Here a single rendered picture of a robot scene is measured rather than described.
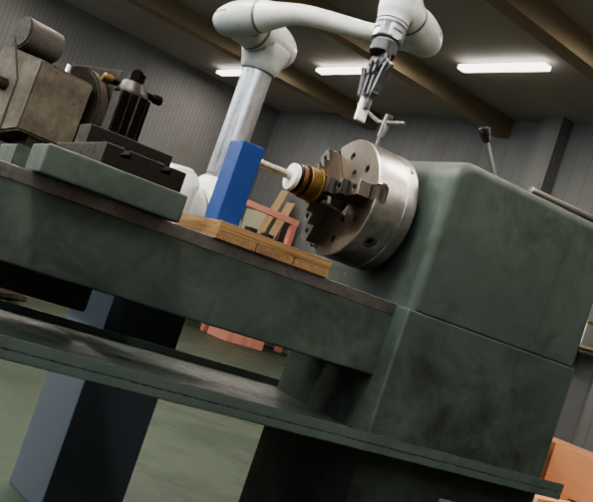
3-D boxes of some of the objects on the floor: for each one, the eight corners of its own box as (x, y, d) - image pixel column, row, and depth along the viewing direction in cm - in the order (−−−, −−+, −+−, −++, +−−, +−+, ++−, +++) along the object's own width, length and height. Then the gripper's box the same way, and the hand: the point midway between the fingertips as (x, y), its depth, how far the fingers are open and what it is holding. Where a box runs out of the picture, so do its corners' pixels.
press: (-112, 256, 808) (-19, 5, 822) (7, 288, 882) (90, 58, 897) (-71, 282, 709) (34, -4, 723) (59, 316, 784) (150, 57, 798)
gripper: (362, 41, 244) (335, 119, 240) (389, 31, 233) (361, 113, 229) (383, 53, 248) (356, 129, 244) (410, 44, 236) (383, 125, 232)
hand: (363, 110), depth 237 cm, fingers closed
